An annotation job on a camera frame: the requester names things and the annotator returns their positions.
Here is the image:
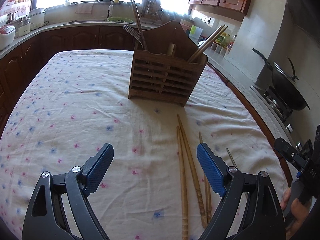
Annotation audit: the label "steel fork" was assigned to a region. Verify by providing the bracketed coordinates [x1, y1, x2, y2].
[123, 24, 145, 48]

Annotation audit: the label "white rice cooker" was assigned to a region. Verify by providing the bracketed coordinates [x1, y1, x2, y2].
[0, 25, 16, 51]

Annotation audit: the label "gas stove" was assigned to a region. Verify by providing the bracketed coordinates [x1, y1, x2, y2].
[250, 85, 293, 123]

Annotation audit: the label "green white container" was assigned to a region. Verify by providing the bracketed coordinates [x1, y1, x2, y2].
[189, 25, 203, 42]

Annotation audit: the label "black wok pan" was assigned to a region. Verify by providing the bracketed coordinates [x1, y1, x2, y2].
[252, 48, 310, 111]

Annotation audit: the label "wooden chopstick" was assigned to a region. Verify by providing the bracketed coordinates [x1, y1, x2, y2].
[190, 25, 229, 63]
[176, 126, 188, 240]
[177, 114, 208, 229]
[198, 132, 213, 224]
[187, 24, 226, 63]

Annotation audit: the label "wooden utensil holder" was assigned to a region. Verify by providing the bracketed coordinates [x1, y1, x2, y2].
[129, 21, 208, 106]

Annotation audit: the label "white floral tablecloth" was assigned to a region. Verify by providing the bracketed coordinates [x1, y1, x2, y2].
[1, 50, 287, 239]

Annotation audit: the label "fruit beach poster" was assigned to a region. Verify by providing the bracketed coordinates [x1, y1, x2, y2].
[1, 0, 31, 18]

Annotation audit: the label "right hand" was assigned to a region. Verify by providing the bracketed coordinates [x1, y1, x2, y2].
[280, 187, 311, 239]

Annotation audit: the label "chrome sink faucet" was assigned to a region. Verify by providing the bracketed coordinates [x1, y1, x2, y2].
[98, 0, 114, 18]

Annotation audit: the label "dish drying rack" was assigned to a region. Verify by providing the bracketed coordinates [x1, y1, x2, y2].
[139, 0, 177, 25]

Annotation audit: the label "dark steel chopstick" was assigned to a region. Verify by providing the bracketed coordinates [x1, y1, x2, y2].
[226, 148, 238, 168]

